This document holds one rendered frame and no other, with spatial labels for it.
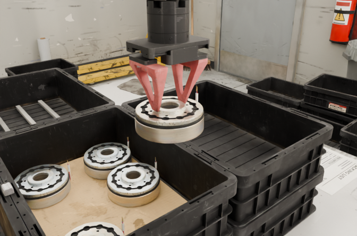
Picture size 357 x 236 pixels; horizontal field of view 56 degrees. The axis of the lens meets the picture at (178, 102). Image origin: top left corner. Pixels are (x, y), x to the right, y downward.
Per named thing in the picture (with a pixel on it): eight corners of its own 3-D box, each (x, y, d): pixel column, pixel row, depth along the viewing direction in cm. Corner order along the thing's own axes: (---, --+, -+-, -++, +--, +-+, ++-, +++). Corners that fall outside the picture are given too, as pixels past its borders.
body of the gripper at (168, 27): (125, 54, 46) (121, -2, 44) (182, 44, 52) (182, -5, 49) (151, 63, 42) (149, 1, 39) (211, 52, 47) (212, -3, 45)
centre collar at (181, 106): (192, 109, 50) (192, 105, 49) (166, 118, 47) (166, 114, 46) (172, 100, 53) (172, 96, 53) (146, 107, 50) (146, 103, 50)
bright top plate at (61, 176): (75, 185, 64) (74, 183, 64) (18, 204, 59) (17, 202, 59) (60, 161, 72) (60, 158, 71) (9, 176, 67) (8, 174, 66)
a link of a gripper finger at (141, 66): (129, 107, 50) (126, 44, 46) (168, 97, 54) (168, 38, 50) (156, 122, 45) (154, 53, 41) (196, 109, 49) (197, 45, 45)
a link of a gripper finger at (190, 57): (143, 103, 51) (139, 42, 47) (179, 93, 55) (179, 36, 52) (169, 118, 46) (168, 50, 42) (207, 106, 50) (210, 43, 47)
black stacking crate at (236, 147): (326, 173, 75) (335, 128, 71) (237, 235, 58) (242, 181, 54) (205, 115, 104) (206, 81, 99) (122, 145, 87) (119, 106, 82)
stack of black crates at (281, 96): (315, 136, 229) (323, 90, 216) (291, 152, 211) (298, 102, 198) (266, 118, 257) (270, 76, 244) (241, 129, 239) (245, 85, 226)
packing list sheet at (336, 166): (373, 165, 98) (373, 163, 98) (337, 198, 84) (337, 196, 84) (277, 126, 121) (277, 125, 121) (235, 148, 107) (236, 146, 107)
